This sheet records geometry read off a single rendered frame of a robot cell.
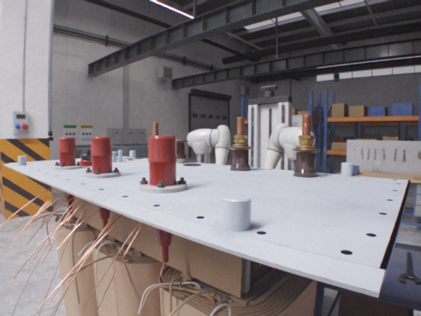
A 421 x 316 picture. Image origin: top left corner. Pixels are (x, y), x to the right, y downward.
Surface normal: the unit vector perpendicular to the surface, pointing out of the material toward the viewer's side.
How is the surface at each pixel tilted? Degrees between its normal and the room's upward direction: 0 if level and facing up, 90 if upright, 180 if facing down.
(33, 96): 90
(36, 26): 90
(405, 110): 90
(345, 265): 11
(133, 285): 90
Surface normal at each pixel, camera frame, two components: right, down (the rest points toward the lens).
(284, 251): -0.12, -0.97
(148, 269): 0.31, 0.07
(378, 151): -0.65, 0.06
